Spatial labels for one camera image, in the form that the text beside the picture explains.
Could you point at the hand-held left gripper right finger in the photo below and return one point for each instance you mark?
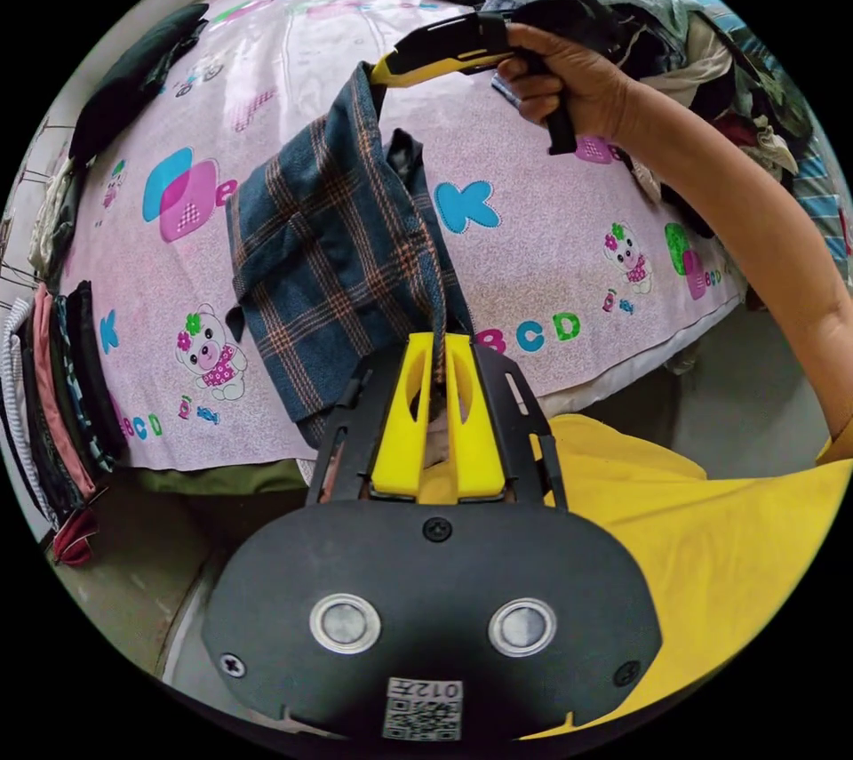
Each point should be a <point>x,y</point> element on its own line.
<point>474,447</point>

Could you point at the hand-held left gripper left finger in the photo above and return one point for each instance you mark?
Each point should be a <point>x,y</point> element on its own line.
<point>400,440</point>

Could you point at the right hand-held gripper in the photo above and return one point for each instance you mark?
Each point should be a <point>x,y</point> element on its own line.
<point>560,16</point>

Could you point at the blue plaid vest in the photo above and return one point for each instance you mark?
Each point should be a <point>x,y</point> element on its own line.
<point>333,253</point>

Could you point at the person's right forearm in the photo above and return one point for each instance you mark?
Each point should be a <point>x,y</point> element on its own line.
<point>746,227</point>

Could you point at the person's right hand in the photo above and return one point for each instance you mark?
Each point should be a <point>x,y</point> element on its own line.
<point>576,80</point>

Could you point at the bed with pink printed sheet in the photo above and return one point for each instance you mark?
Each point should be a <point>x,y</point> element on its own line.
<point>546,267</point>

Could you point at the dark green folded garment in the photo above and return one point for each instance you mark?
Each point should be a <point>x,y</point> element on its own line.
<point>133,80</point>

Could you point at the heaped pile of clothes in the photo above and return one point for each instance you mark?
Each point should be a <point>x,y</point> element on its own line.
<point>693,40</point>

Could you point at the stack of folded clothes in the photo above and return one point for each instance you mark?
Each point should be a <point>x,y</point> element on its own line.
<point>60,393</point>

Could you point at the small heap of pale clothes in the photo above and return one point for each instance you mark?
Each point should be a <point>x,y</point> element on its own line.
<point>56,220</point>

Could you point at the blue striped cloth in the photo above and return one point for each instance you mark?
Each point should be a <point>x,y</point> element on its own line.
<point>823,200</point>

